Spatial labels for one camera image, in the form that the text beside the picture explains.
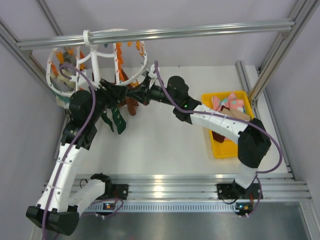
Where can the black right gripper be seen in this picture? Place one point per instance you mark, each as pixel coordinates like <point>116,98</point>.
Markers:
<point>142,93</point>

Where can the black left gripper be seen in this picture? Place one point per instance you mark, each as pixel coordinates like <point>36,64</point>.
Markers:
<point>115,93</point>

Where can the white round clip hanger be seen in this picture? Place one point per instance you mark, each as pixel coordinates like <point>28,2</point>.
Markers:
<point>94,54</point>

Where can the pink patterned sock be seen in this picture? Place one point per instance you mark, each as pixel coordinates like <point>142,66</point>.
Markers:
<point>230,102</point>

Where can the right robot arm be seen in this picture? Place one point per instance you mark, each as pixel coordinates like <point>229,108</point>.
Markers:
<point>249,136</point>

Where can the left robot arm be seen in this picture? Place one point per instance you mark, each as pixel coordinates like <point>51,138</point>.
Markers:
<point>57,210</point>

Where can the brown sock on hanger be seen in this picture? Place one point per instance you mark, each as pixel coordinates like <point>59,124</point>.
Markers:
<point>129,102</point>

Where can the dark green sock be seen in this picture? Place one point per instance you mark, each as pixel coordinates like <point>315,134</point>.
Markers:
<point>117,121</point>

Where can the tan brown sock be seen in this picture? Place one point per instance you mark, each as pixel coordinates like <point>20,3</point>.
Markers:
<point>235,113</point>

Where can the yellow plastic bin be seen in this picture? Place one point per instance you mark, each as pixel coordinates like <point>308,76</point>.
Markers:
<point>228,148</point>

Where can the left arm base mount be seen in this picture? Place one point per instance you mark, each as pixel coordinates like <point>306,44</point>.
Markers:
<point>119,191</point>

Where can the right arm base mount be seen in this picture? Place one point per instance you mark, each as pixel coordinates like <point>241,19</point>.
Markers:
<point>231,192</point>

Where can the aluminium top rail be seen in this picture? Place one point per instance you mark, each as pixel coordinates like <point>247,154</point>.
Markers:
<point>107,37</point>

